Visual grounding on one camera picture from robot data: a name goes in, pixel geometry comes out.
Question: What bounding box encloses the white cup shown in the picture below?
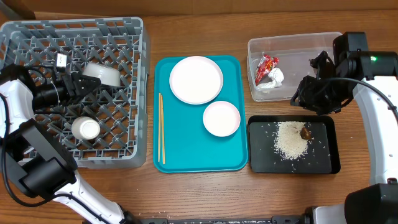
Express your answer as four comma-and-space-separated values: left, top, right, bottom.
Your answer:
72, 116, 100, 140

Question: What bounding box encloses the pile of rice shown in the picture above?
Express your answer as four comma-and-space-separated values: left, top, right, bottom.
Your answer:
274, 121, 308, 160

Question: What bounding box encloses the clear plastic bin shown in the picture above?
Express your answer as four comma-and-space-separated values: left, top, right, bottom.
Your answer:
247, 32, 341, 102

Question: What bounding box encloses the grey bowl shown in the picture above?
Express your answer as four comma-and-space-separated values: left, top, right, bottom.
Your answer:
83, 63, 121, 87

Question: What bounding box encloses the brown food scrap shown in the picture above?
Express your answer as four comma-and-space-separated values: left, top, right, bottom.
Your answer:
300, 127, 312, 140

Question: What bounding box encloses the small white plate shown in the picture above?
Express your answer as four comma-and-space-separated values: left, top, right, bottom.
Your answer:
203, 101, 241, 137

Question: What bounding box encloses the grey dish rack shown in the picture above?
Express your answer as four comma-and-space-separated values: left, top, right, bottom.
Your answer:
1, 17, 150, 169

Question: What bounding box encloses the black tray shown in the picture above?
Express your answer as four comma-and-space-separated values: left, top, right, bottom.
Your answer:
248, 115, 341, 174

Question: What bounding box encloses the white napkin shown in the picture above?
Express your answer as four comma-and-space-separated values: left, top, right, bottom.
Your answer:
257, 68, 284, 90

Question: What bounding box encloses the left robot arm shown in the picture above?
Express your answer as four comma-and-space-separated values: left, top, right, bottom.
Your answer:
1, 63, 140, 223

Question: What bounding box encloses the red snack wrapper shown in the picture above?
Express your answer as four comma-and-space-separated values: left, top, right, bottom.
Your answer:
255, 54, 279, 85

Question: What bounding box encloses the teal serving tray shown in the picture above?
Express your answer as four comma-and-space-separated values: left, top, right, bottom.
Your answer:
153, 55, 248, 173

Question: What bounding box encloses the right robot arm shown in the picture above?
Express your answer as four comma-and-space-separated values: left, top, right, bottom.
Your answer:
290, 49, 397, 223

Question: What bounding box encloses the large white plate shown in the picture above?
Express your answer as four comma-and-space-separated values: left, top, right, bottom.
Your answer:
169, 56, 223, 105

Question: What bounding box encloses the wooden chopstick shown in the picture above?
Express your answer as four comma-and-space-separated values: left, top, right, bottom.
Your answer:
160, 94, 165, 165
157, 92, 162, 162

